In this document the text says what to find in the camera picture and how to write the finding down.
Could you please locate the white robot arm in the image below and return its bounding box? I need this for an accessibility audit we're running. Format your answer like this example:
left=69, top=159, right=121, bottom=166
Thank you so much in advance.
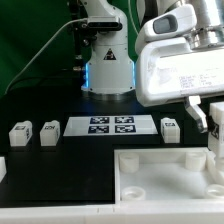
left=81, top=0, right=224, bottom=133

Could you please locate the white front rail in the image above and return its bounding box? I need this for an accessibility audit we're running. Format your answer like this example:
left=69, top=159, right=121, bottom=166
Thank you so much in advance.
left=0, top=200, right=224, bottom=224

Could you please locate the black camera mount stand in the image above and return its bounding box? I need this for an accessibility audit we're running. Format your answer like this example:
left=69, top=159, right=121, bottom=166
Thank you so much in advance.
left=67, top=0, right=87, bottom=73

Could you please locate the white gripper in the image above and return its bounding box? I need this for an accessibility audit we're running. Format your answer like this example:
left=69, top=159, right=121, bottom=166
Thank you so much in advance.
left=136, top=37, right=224, bottom=133

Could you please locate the white square tabletop part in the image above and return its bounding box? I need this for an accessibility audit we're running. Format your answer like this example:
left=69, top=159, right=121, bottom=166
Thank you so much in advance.
left=115, top=147, right=224, bottom=202

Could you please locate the grey camera cable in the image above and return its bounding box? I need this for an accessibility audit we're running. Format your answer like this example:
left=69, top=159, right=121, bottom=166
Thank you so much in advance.
left=3, top=18, right=89, bottom=98

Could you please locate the dark camera on base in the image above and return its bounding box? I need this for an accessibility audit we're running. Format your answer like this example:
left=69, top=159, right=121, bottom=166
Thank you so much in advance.
left=84, top=16, right=122, bottom=31

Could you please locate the white marker base sheet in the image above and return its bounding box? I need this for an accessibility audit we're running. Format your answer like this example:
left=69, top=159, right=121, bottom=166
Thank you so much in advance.
left=64, top=115, right=158, bottom=137

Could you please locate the white obstacle block left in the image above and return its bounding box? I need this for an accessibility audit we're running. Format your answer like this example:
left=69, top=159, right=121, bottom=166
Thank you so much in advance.
left=0, top=157, right=7, bottom=183

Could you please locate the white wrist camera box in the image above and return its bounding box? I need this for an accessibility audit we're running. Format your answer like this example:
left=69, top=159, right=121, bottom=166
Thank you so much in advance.
left=135, top=4, right=197, bottom=54

